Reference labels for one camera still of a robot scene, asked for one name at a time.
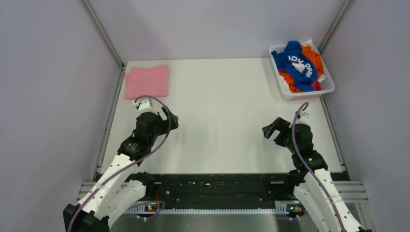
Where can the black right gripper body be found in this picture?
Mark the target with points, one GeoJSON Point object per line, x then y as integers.
{"type": "Point", "coordinates": [290, 142]}

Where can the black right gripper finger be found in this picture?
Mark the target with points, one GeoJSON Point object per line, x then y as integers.
{"type": "Point", "coordinates": [268, 131]}
{"type": "Point", "coordinates": [281, 124]}

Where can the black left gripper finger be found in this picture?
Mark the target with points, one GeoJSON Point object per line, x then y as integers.
{"type": "Point", "coordinates": [172, 123]}
{"type": "Point", "coordinates": [167, 112]}

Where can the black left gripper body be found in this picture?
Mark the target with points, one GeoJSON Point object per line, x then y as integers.
{"type": "Point", "coordinates": [157, 132]}

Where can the blue panda print t-shirt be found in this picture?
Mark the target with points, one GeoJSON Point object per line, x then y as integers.
{"type": "Point", "coordinates": [298, 67]}

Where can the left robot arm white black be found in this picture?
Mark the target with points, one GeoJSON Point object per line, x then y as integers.
{"type": "Point", "coordinates": [108, 199]}

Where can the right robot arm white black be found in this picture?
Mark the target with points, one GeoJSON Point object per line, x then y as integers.
{"type": "Point", "coordinates": [310, 183]}

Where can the folded pink t-shirt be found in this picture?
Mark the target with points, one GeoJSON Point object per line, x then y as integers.
{"type": "Point", "coordinates": [146, 81]}

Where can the orange t-shirt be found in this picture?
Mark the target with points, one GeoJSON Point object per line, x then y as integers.
{"type": "Point", "coordinates": [315, 59]}

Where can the magenta garment in basket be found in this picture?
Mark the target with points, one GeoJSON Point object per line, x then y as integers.
{"type": "Point", "coordinates": [317, 86]}

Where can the white plastic laundry basket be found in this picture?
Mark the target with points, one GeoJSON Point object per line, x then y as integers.
{"type": "Point", "coordinates": [295, 73]}

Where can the white t-shirt in basket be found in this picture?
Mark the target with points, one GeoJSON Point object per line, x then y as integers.
{"type": "Point", "coordinates": [315, 58]}

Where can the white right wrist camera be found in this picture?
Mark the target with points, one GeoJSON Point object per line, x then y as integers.
{"type": "Point", "coordinates": [303, 118]}

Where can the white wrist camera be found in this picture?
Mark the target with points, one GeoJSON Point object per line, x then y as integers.
{"type": "Point", "coordinates": [144, 105]}
{"type": "Point", "coordinates": [303, 118]}

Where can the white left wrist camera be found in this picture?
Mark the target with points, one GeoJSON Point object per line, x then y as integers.
{"type": "Point", "coordinates": [144, 105]}

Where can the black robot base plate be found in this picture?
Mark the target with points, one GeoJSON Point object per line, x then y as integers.
{"type": "Point", "coordinates": [220, 191]}

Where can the aluminium frame rail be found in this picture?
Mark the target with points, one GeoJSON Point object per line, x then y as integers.
{"type": "Point", "coordinates": [350, 191]}

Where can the left metal corner post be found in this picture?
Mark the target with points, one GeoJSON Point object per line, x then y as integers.
{"type": "Point", "coordinates": [102, 32]}

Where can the metal corner post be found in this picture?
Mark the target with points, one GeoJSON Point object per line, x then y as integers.
{"type": "Point", "coordinates": [102, 32]}
{"type": "Point", "coordinates": [347, 4]}

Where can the right metal corner post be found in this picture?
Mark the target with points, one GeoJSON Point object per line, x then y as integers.
{"type": "Point", "coordinates": [347, 4]}

